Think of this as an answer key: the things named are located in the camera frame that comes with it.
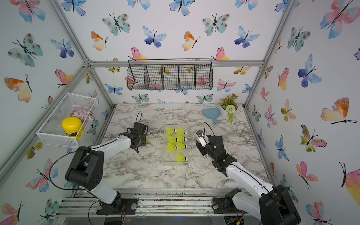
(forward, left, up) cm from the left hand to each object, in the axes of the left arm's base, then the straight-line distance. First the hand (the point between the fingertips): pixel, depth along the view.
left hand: (141, 139), depth 95 cm
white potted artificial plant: (+18, -60, +10) cm, 64 cm away
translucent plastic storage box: (-4, -23, -1) cm, 23 cm away
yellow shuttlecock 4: (-1, -20, 0) cm, 20 cm away
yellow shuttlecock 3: (+1, -27, -1) cm, 27 cm away
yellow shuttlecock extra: (-6, -20, 0) cm, 21 cm away
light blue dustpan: (+28, -52, -6) cm, 59 cm away
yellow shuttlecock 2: (+7, -18, -1) cm, 19 cm away
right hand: (-6, -40, +11) cm, 42 cm away
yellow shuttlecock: (+7, -26, -2) cm, 27 cm away
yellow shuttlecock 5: (-5, -26, -2) cm, 27 cm away
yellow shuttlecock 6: (-13, -26, -3) cm, 29 cm away
